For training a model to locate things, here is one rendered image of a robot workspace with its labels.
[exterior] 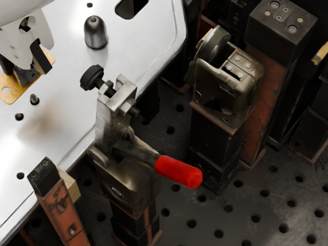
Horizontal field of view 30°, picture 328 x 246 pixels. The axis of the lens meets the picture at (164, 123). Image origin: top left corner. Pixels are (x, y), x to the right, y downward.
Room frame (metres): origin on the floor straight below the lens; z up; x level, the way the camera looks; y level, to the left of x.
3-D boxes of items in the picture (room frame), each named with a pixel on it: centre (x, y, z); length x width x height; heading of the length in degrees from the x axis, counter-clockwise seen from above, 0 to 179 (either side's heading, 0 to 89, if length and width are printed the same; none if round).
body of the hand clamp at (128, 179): (0.28, 0.04, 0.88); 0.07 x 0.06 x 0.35; 52
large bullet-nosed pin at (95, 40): (0.48, 0.10, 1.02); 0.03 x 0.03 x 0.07
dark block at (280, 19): (0.44, -0.14, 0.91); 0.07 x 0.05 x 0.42; 52
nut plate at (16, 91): (0.38, 0.18, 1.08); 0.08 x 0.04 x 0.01; 142
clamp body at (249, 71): (0.40, -0.09, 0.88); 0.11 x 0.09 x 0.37; 52
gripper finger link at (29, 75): (0.37, 0.16, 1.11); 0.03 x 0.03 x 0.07; 52
